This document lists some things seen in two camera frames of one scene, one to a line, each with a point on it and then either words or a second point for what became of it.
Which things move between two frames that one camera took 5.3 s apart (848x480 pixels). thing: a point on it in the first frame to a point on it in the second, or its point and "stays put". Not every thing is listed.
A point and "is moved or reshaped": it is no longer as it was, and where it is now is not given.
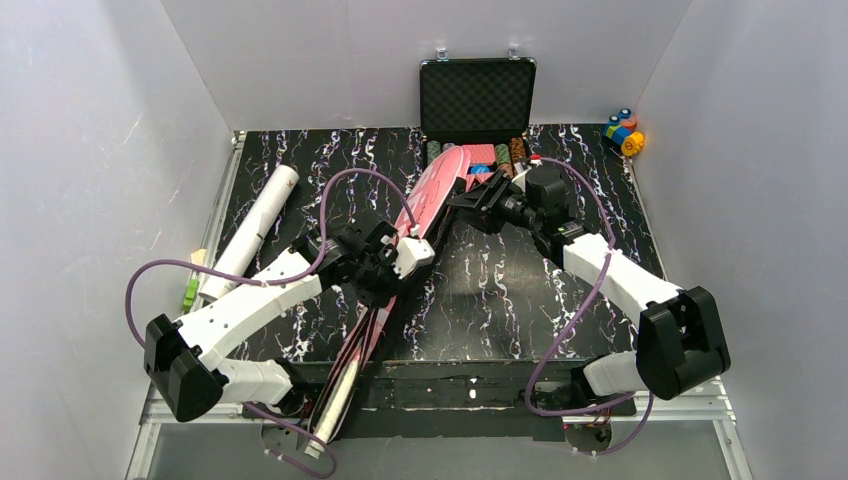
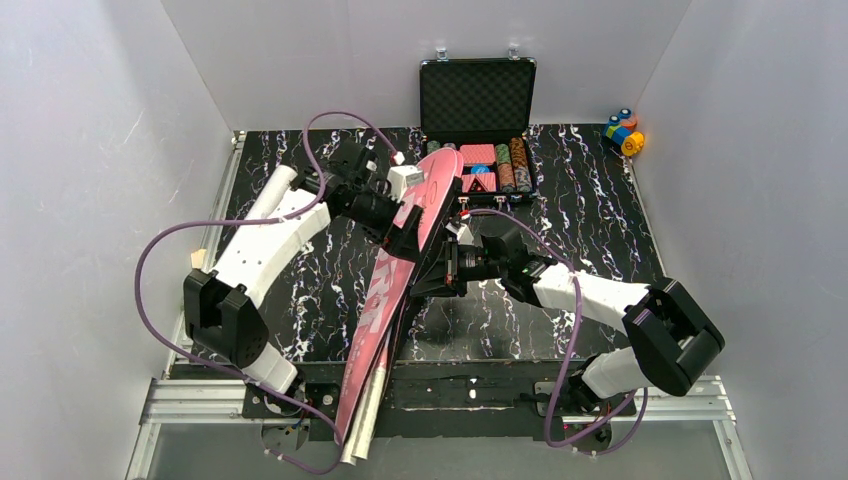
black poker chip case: [483, 106] stays put
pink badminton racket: [316, 446] to [347, 456]
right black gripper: [491, 204] to [448, 266]
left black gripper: [370, 266] to [403, 233]
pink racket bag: [422, 210] is moved or reshaped
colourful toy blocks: [620, 129] stays put
